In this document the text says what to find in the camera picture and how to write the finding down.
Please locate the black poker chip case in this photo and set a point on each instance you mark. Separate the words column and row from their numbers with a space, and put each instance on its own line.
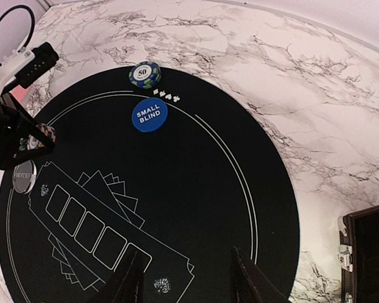
column 358, row 255

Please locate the green poker chip stack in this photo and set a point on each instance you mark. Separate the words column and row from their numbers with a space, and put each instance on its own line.
column 29, row 143

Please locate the green fifty poker chip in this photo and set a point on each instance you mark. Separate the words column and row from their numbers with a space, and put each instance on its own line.
column 145, row 74

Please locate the silver dealer button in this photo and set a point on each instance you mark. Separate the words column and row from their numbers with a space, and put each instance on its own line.
column 24, row 176

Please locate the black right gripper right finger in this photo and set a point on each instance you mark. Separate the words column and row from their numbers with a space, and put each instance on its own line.
column 248, row 283

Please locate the blue small blind button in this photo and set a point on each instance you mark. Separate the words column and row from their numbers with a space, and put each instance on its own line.
column 149, row 115

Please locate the round black poker mat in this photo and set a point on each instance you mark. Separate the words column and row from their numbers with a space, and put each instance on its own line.
column 210, row 179

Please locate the black white poker chip stack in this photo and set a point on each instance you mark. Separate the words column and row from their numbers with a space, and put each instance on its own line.
column 49, row 131

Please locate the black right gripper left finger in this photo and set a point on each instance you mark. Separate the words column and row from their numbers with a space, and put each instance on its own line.
column 126, row 284

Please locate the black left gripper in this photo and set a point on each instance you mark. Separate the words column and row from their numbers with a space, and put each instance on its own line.
column 22, row 68

